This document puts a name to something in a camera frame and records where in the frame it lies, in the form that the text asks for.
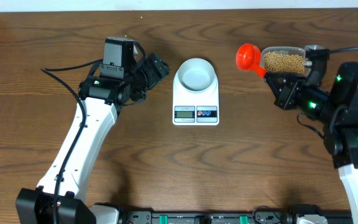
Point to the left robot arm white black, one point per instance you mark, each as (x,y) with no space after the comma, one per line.
(121,78)

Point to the clear plastic container of beans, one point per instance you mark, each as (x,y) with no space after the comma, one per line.
(283,59)

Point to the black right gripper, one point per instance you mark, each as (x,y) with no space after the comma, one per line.
(284,97)

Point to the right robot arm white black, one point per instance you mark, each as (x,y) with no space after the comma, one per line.
(336,109)

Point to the grey bowl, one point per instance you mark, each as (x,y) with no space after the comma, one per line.
(196,74)

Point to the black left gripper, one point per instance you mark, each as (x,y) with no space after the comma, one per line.
(151,78)

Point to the red measuring scoop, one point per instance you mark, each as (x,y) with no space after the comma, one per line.
(248,58)

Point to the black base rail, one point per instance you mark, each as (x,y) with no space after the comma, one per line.
(216,217)

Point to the white digital kitchen scale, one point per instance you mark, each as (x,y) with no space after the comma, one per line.
(195,108)

